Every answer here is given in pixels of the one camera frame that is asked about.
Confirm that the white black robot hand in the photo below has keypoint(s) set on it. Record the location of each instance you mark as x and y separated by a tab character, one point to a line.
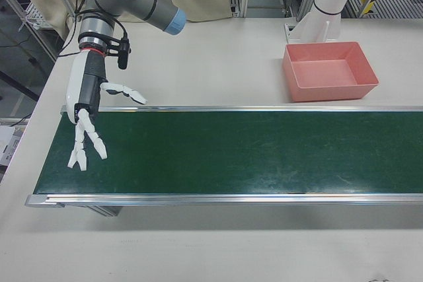
75	80

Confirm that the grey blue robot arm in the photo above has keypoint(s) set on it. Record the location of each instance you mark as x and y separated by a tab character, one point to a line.
155	8

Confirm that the pink plastic box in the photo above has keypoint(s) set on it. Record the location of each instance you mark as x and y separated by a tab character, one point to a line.
330	74

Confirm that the green conveyor belt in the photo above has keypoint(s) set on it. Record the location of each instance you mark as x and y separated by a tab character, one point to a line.
231	153

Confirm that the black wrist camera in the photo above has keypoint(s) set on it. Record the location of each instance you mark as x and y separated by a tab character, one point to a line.
123	52

